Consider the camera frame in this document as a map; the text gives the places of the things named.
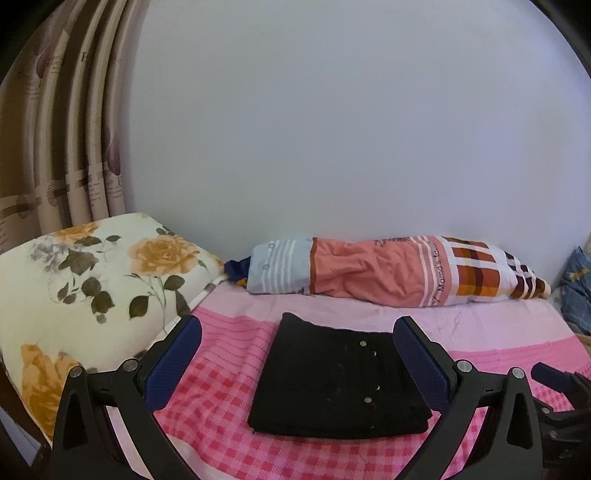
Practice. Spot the beige cloth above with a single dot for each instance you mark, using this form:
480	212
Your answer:
586	340

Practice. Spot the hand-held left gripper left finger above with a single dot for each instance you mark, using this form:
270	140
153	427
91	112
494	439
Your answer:
178	355

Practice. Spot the blue checked cloth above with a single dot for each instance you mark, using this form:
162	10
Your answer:
577	290

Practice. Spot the pink checked bed sheet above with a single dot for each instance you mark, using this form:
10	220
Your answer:
221	369

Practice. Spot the black pants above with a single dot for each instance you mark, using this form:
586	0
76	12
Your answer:
323	378

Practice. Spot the navy blue cloth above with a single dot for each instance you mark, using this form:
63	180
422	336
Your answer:
236	270

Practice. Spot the striped brown curtain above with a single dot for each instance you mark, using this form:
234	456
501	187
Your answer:
60	138

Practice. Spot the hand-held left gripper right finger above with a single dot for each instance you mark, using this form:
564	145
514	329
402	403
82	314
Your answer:
420	362

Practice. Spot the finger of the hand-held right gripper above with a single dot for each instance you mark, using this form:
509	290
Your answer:
554	376

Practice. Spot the floral cream pillow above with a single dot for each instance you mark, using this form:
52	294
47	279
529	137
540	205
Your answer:
92	286

